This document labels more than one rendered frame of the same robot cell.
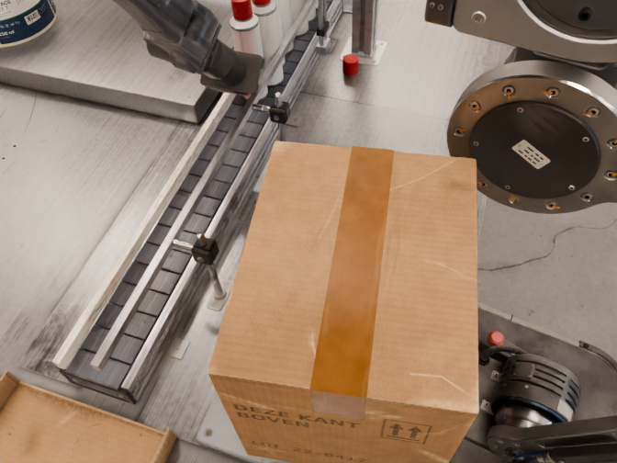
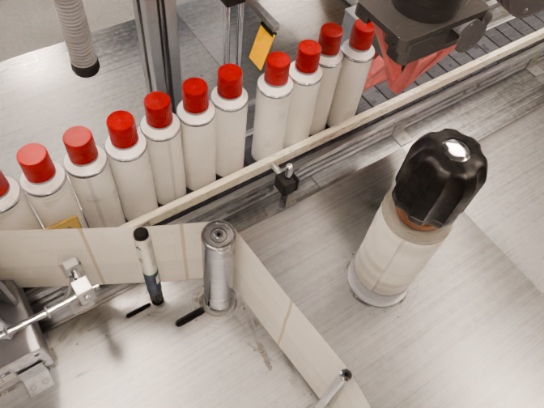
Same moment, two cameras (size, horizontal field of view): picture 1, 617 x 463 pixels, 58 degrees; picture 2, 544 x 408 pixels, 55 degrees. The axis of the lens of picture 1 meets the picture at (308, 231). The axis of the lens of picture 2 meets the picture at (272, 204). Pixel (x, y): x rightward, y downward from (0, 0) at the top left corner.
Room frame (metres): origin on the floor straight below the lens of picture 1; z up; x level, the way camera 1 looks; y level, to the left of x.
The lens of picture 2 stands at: (1.49, 0.29, 1.56)
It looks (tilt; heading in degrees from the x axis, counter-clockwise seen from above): 57 degrees down; 207
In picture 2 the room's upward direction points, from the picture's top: 9 degrees clockwise
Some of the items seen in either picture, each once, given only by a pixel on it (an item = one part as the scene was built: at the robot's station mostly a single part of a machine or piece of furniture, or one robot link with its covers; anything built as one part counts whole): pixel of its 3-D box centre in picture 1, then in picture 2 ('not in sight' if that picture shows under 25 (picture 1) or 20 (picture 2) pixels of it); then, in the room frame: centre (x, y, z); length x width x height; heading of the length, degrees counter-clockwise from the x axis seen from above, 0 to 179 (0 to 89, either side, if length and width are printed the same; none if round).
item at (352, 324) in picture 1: (354, 314); not in sight; (0.32, -0.05, 0.99); 0.30 x 0.24 x 0.27; 167
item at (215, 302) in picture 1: (219, 294); not in sight; (0.45, 0.15, 0.83); 0.06 x 0.03 x 0.01; 156
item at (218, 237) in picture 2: not in sight; (218, 271); (1.27, 0.12, 0.97); 0.05 x 0.05 x 0.19
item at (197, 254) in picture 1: (196, 264); not in sight; (0.46, 0.17, 0.91); 0.07 x 0.03 x 0.16; 68
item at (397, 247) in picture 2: not in sight; (409, 227); (1.11, 0.29, 1.03); 0.09 x 0.09 x 0.30
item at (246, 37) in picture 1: (248, 49); (350, 77); (0.88, 0.08, 0.98); 0.05 x 0.05 x 0.20
